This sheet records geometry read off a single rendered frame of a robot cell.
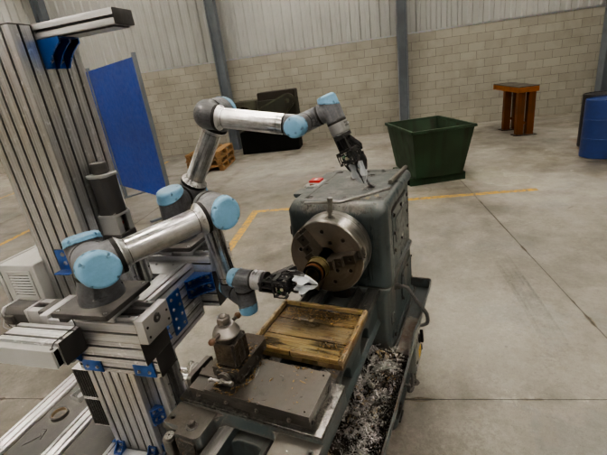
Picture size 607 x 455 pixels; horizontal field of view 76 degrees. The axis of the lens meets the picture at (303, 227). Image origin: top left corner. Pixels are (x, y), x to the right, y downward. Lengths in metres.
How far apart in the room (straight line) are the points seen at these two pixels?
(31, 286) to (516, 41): 11.47
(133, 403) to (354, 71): 10.26
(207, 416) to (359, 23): 10.78
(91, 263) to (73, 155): 0.52
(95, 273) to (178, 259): 0.62
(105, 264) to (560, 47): 11.91
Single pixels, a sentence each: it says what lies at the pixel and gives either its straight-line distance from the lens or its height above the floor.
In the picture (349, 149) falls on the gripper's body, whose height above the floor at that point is 1.50.
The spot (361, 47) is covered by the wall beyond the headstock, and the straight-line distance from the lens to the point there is 11.35.
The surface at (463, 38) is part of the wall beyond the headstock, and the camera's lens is 11.67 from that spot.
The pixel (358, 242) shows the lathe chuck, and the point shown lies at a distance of 1.51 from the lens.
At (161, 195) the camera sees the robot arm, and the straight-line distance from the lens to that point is 1.76.
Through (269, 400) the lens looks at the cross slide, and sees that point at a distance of 1.16.
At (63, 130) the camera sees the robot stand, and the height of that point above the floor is 1.70.
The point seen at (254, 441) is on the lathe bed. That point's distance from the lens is 1.26.
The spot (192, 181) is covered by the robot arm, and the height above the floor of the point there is 1.40.
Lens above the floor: 1.77
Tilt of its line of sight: 21 degrees down
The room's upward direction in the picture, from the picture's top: 8 degrees counter-clockwise
